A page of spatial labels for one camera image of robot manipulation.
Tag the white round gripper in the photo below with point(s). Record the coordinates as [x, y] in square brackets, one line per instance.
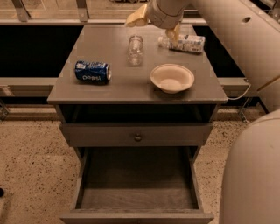
[159, 13]

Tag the clear plastic water bottle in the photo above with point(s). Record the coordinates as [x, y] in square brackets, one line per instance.
[135, 50]

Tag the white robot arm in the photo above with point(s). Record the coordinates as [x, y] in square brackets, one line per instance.
[250, 192]

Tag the white labelled plastic bottle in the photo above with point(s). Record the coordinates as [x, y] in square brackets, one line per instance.
[186, 43]

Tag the grey wooden drawer cabinet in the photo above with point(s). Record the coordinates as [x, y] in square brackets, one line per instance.
[130, 96]

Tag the closed grey top drawer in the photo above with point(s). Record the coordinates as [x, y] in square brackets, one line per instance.
[122, 134]

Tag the round dark drawer knob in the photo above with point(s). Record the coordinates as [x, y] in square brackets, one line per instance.
[138, 137]

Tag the open grey middle drawer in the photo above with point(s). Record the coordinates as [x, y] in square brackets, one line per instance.
[137, 185]

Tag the white paper bowl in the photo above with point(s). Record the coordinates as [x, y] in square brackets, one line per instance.
[172, 78]

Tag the blue Pepsi can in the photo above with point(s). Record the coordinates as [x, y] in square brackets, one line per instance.
[98, 72]

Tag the metal railing frame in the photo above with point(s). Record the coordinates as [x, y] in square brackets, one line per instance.
[58, 20]

